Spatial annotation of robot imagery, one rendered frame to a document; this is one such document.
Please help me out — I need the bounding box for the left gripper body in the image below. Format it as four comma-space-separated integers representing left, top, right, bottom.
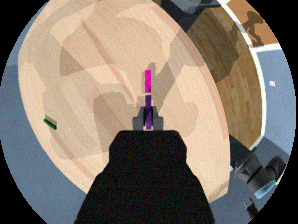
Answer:
246, 204, 258, 220

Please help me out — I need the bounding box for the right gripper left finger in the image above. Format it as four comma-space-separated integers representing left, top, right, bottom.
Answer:
132, 107, 145, 131

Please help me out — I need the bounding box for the purple rod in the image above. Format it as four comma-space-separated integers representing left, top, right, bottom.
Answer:
145, 95, 152, 129

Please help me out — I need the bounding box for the green rod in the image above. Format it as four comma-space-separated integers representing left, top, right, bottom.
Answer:
44, 119, 57, 129

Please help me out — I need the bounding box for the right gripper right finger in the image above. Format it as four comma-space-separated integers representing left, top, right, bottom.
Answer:
152, 107, 164, 131

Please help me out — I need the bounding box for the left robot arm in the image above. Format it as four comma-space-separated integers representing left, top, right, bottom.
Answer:
237, 155, 287, 198

